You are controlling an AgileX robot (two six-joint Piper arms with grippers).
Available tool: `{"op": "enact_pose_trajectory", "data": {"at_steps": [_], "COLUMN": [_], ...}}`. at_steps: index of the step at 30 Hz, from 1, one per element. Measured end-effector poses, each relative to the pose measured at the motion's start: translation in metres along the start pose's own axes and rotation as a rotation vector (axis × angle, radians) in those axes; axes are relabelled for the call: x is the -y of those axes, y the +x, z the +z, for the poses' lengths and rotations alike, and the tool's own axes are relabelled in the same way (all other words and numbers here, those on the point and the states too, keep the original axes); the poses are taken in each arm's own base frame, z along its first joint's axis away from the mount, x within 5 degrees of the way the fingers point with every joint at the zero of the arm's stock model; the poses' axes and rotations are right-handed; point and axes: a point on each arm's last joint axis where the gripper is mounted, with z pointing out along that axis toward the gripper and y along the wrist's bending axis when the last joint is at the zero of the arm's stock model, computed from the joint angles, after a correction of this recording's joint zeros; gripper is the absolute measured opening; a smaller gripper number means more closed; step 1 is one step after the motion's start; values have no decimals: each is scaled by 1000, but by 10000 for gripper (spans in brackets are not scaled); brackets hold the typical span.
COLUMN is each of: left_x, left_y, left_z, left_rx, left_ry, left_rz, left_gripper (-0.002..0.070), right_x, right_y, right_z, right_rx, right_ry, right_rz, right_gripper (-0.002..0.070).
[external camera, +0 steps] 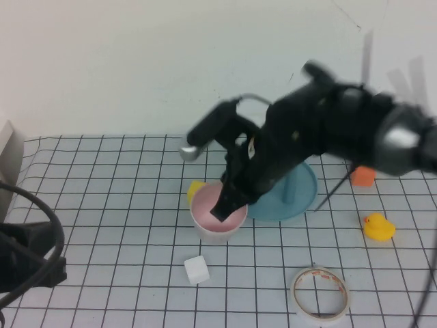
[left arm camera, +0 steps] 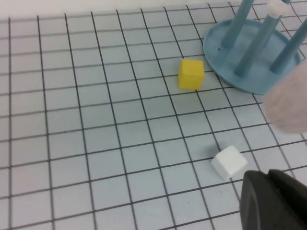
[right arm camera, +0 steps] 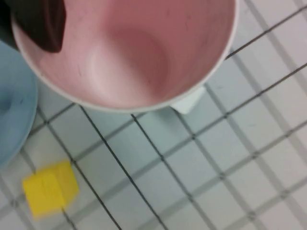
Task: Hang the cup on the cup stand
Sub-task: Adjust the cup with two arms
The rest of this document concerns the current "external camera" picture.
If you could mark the white tape roll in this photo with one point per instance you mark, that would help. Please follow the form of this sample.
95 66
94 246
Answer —
297 297

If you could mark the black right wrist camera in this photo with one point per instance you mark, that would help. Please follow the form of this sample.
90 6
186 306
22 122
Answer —
211 126

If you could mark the orange foam cube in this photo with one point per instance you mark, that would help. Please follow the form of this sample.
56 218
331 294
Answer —
362 177

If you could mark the white black grid tablecloth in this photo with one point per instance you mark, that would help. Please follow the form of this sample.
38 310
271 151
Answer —
136 205

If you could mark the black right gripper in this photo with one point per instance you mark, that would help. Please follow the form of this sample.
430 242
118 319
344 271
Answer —
273 153

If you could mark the yellow rubber duck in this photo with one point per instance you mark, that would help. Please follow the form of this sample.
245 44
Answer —
377 229

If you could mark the blue cup stand white knobs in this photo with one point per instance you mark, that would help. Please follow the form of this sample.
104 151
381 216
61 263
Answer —
297 198

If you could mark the white foam cube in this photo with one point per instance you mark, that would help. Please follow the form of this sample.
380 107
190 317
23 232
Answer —
196 273

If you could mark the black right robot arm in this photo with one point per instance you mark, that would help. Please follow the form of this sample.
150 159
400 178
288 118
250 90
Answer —
358 123

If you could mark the pink plastic cup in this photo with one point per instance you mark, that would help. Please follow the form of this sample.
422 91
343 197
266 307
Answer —
208 232

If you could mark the yellow foam cube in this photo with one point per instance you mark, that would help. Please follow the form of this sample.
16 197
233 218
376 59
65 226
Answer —
193 191

